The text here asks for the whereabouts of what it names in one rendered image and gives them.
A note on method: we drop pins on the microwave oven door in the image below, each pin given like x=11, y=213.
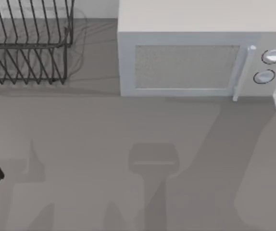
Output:
x=128, y=67

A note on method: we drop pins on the pale microwave oven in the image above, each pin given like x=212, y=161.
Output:
x=200, y=19

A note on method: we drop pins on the small microwave knob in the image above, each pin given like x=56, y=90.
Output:
x=263, y=76

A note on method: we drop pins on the large microwave knob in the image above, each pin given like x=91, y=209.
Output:
x=272, y=55

